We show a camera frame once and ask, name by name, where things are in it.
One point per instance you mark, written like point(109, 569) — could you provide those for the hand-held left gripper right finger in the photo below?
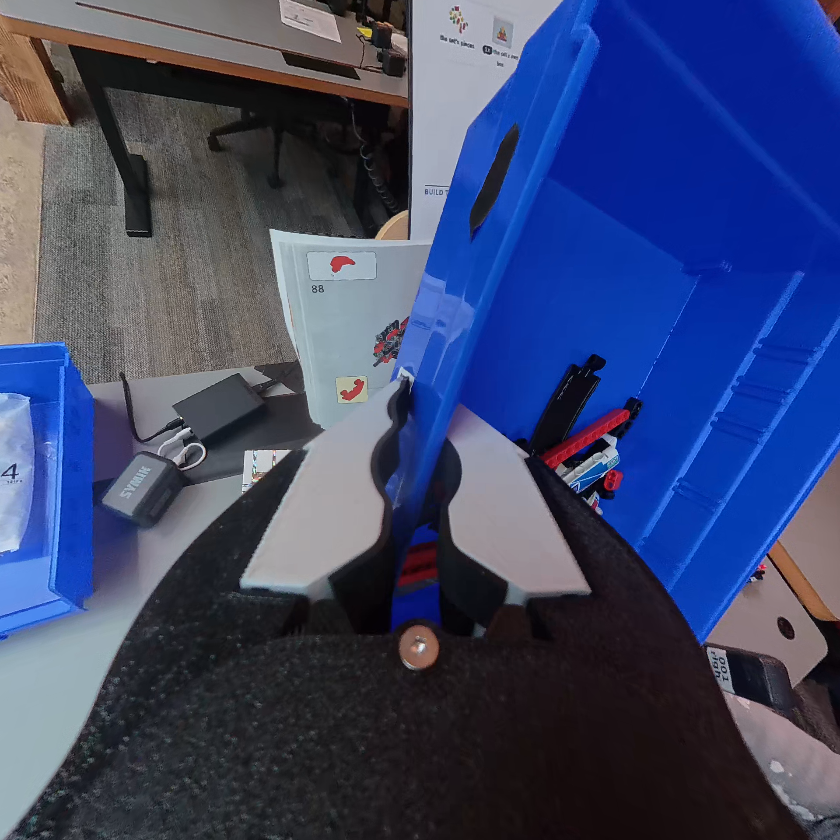
point(512, 525)

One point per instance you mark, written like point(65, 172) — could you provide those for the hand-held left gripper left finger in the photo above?
point(328, 512)

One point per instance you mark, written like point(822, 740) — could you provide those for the large blue plastic bin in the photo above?
point(623, 229)

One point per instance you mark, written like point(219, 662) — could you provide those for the grey desk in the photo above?
point(52, 689)

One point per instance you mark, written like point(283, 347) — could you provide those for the small printed card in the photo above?
point(262, 466)

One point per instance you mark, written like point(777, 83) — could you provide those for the white printed toy piece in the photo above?
point(590, 469)

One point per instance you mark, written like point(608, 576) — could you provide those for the bleached printed sweatshirt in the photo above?
point(787, 774)

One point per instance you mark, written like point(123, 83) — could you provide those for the red toy beam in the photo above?
point(584, 438)

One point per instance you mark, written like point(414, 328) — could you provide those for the wood-edged grey table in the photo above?
point(197, 33)
point(807, 564)

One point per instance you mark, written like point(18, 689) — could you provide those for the black long toy piece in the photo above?
point(564, 407)

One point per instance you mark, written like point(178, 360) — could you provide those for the flat black box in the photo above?
point(220, 407)

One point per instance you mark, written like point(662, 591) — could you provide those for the grey charger block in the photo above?
point(141, 489)

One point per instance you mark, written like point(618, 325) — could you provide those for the toy brick instruction booklet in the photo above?
point(348, 315)

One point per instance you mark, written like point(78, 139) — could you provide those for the small blue plastic bin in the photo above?
point(59, 492)

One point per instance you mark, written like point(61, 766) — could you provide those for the round wooden stool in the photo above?
point(394, 226)

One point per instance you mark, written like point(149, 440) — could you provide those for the numbered plastic bag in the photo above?
point(14, 466)

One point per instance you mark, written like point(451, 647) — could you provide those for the black office chair base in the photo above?
point(256, 141)

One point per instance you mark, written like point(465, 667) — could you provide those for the white instruction poster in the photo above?
point(453, 131)

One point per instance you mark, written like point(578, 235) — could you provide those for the white paper note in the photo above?
point(308, 19)

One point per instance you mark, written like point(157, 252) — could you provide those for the wooden post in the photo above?
point(33, 72)

